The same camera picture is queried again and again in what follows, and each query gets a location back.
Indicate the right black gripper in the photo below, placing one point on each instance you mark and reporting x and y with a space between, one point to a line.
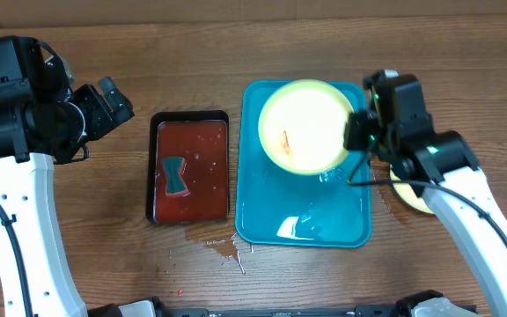
356 132

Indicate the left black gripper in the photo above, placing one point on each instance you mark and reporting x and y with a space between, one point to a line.
86 105

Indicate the yellow plate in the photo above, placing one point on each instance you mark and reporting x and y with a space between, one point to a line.
301 126
408 196

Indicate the green orange sponge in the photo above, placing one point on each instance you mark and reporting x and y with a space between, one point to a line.
174 168

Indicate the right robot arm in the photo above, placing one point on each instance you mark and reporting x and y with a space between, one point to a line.
443 171

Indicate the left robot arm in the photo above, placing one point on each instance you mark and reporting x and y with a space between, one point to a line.
41 127

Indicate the black tray with red water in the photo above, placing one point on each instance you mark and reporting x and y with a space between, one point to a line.
202 139

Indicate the teal plastic tray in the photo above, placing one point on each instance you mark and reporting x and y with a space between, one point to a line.
273 206

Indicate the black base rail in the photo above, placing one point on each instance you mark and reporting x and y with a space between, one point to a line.
424 303

